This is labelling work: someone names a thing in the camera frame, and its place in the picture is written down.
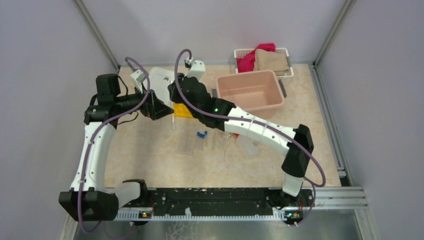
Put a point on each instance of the beige cloth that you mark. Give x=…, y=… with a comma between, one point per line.
x=274, y=61

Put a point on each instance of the white plastic tray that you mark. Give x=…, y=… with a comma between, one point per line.
x=160, y=79

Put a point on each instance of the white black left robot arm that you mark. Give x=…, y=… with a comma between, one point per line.
x=87, y=199

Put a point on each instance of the white perforated basket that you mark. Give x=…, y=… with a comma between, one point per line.
x=238, y=53

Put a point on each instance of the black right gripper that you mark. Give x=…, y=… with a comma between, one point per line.
x=174, y=95

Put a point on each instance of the blue capped small tubes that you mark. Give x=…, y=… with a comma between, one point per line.
x=202, y=135

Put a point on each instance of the large clear test tube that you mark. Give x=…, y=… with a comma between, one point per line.
x=173, y=119

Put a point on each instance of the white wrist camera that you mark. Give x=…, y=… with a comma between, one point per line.
x=196, y=68
x=138, y=78

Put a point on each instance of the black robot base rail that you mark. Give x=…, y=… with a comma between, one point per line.
x=217, y=204

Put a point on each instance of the red cloth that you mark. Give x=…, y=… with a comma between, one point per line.
x=246, y=63

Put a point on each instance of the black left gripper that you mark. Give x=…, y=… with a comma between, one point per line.
x=154, y=108

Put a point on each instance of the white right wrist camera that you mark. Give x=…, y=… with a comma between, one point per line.
x=196, y=68

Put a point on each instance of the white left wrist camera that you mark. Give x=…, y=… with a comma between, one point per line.
x=138, y=78

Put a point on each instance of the pink plastic tub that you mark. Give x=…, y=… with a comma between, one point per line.
x=256, y=92

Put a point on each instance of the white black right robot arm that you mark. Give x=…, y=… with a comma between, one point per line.
x=294, y=144

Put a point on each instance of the yellow test tube rack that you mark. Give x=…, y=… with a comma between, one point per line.
x=181, y=111

